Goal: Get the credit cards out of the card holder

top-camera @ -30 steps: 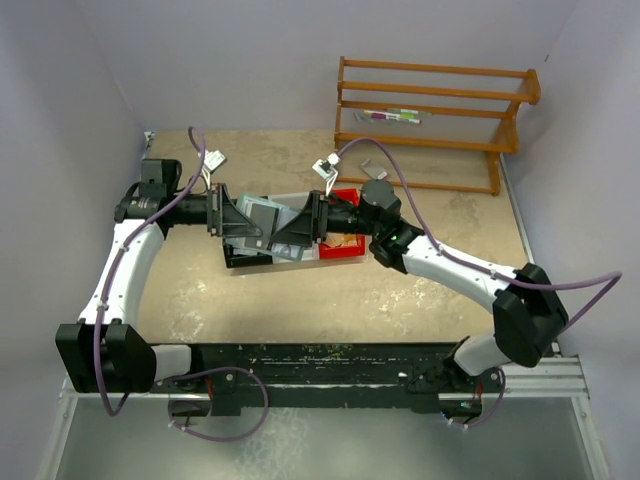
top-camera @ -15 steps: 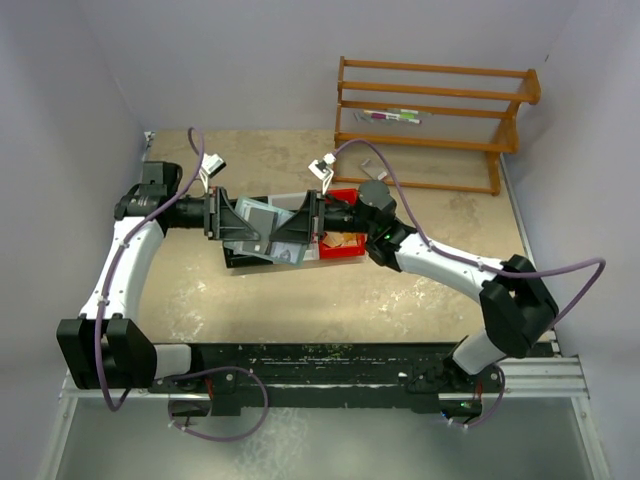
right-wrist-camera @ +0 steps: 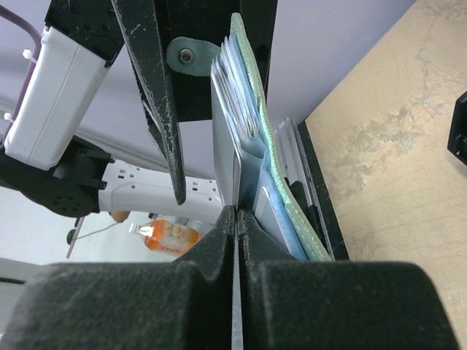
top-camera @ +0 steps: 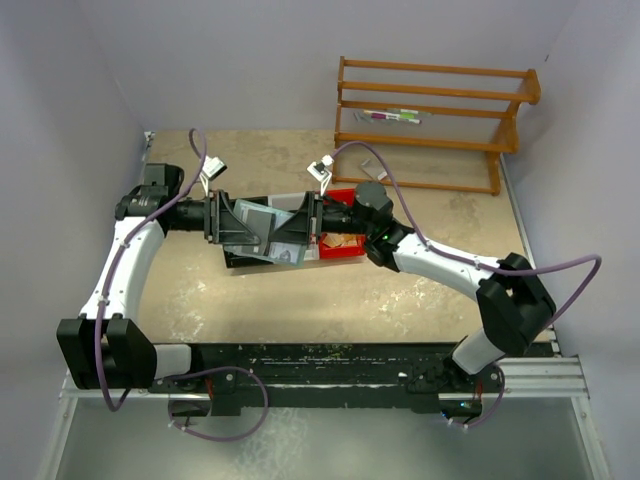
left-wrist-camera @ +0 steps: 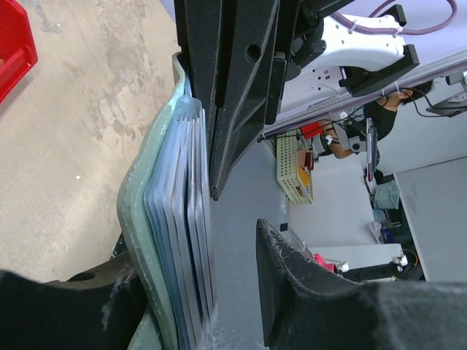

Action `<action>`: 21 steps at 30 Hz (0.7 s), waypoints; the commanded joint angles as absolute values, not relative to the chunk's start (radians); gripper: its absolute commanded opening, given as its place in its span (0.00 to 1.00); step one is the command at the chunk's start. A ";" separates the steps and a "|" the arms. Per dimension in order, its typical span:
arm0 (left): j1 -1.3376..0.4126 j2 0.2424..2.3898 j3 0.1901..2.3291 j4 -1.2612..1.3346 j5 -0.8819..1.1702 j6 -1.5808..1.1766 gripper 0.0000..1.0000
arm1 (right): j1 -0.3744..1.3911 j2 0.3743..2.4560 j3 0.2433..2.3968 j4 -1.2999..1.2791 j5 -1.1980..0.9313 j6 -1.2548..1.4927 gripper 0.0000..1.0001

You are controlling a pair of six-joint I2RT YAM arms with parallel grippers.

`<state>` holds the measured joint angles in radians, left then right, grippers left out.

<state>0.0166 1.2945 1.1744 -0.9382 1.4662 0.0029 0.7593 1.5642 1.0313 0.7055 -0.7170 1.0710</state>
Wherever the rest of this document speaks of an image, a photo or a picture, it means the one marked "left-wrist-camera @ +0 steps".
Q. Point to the yellow perforated basket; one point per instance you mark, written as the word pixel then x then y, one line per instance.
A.
pixel 295 180

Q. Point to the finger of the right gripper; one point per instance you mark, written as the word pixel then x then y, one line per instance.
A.
pixel 203 32
pixel 251 77

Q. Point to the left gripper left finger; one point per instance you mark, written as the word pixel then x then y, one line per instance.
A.
pixel 97 309

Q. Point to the red bin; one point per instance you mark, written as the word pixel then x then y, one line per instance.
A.
pixel 18 49

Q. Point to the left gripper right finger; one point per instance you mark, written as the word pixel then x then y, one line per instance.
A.
pixel 305 306

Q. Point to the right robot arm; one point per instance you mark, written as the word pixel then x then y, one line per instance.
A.
pixel 368 52

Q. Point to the teal basket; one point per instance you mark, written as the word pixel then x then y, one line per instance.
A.
pixel 387 196

